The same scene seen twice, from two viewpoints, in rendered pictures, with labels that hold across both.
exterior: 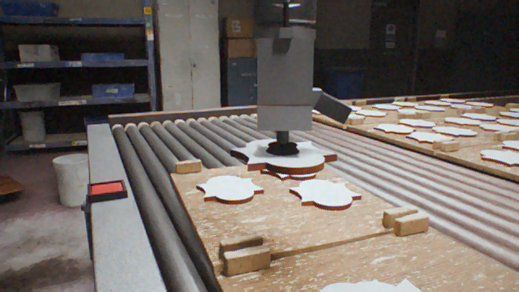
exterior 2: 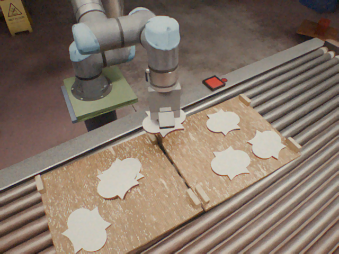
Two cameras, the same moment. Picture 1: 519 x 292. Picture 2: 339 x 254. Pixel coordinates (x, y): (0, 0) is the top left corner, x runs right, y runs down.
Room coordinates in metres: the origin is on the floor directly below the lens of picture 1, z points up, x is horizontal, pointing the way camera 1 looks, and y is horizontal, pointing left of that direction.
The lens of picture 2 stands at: (0.41, -0.55, 1.62)
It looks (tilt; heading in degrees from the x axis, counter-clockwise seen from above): 48 degrees down; 82
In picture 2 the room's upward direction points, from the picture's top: straight up
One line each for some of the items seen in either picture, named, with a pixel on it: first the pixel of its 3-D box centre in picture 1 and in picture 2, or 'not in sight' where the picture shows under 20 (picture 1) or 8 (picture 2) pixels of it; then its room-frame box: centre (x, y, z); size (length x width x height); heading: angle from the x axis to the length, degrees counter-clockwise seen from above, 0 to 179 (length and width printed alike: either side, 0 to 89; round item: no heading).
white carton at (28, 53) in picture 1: (40, 53); not in sight; (4.65, 2.70, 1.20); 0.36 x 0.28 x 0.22; 97
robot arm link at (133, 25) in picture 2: not in sight; (140, 28); (0.42, 0.06, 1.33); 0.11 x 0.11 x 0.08; 18
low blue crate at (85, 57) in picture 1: (101, 57); not in sight; (4.83, 2.01, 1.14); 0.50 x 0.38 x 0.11; 118
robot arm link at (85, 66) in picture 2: not in sight; (86, 56); (0.19, 0.39, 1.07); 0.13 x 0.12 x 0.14; 18
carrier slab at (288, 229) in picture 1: (276, 197); (225, 143); (0.69, -0.03, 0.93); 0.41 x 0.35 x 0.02; 21
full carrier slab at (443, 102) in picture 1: (458, 104); not in sight; (1.94, -1.04, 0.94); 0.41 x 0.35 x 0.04; 26
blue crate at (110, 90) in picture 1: (113, 90); not in sight; (4.92, 1.93, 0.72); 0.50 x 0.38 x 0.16; 102
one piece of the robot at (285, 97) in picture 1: (302, 77); (163, 101); (0.46, -0.05, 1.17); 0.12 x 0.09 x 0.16; 89
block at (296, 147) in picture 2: not in sight; (293, 144); (0.92, -0.08, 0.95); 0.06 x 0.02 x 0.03; 111
